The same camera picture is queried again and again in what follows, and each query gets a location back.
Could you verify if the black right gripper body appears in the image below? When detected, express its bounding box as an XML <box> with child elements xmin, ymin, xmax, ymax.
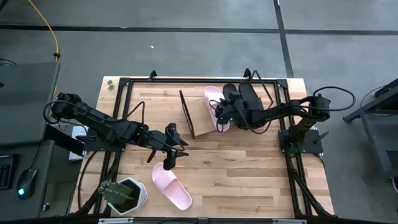
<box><xmin>216</xmin><ymin>90</ymin><xmax>253</xmax><ymax>129</ymax></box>

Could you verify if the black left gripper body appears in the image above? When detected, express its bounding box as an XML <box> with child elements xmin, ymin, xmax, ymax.
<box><xmin>136</xmin><ymin>123</ymin><xmax>172</xmax><ymax>155</ymax></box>

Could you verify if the pink foam slide sandal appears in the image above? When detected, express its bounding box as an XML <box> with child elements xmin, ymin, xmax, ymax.
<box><xmin>151</xmin><ymin>162</ymin><xmax>193</xmax><ymax>212</ymax></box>
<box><xmin>203</xmin><ymin>85</ymin><xmax>231</xmax><ymax>133</ymax></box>

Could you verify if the white hexagonal plant pot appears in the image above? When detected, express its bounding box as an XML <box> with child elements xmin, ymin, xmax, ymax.
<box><xmin>106</xmin><ymin>177</ymin><xmax>149</xmax><ymax>217</ymax></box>

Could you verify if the green cactus plant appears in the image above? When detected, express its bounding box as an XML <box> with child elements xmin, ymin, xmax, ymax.
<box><xmin>98</xmin><ymin>180</ymin><xmax>134</xmax><ymax>206</ymax></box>

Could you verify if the white power box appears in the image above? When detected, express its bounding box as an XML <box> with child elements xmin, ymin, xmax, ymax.
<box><xmin>68</xmin><ymin>126</ymin><xmax>89</xmax><ymax>162</ymax></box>

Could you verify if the black computer mouse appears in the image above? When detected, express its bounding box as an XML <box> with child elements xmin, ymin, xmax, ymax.
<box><xmin>16</xmin><ymin>167</ymin><xmax>39</xmax><ymax>200</ymax></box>

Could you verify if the black metal cart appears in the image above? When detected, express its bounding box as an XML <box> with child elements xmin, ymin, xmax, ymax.
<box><xmin>343</xmin><ymin>77</ymin><xmax>398</xmax><ymax>183</ymax></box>

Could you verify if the grey side desk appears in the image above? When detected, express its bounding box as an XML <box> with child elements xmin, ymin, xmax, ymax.
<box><xmin>0</xmin><ymin>61</ymin><xmax>76</xmax><ymax>222</ymax></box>

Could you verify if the black keyboard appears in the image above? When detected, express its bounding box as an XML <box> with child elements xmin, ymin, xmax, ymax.
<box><xmin>0</xmin><ymin>154</ymin><xmax>17</xmax><ymax>191</ymax></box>

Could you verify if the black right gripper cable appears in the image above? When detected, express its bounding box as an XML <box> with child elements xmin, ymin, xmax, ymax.
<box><xmin>208</xmin><ymin>99</ymin><xmax>231</xmax><ymax>134</ymax></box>

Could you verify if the wooden shelf with black frame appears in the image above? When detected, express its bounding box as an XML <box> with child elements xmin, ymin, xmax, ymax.
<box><xmin>178</xmin><ymin>69</ymin><xmax>275</xmax><ymax>140</ymax></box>

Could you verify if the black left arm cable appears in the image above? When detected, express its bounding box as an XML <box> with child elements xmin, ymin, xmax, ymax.
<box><xmin>42</xmin><ymin>100</ymin><xmax>82</xmax><ymax>126</ymax></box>
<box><xmin>125</xmin><ymin>100</ymin><xmax>146</xmax><ymax>124</ymax></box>

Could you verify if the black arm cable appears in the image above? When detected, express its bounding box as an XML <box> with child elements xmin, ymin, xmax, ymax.
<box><xmin>125</xmin><ymin>100</ymin><xmax>146</xmax><ymax>124</ymax></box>
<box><xmin>42</xmin><ymin>100</ymin><xmax>82</xmax><ymax>126</ymax></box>
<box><xmin>312</xmin><ymin>86</ymin><xmax>356</xmax><ymax>113</ymax></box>

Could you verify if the black aluminium table frame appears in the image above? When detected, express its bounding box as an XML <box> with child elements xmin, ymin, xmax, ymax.
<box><xmin>70</xmin><ymin>68</ymin><xmax>336</xmax><ymax>224</ymax></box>

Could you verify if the silver metal bracket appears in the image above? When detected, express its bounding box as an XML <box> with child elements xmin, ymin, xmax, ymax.
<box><xmin>271</xmin><ymin>218</ymin><xmax>308</xmax><ymax>224</ymax></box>
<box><xmin>98</xmin><ymin>217</ymin><xmax>135</xmax><ymax>224</ymax></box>

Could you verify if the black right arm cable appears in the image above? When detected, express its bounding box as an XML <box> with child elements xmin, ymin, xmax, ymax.
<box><xmin>312</xmin><ymin>86</ymin><xmax>356</xmax><ymax>113</ymax></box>

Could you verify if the yellow cable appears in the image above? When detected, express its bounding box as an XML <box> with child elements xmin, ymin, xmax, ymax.
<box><xmin>27</xmin><ymin>0</ymin><xmax>61</xmax><ymax>96</ymax></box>

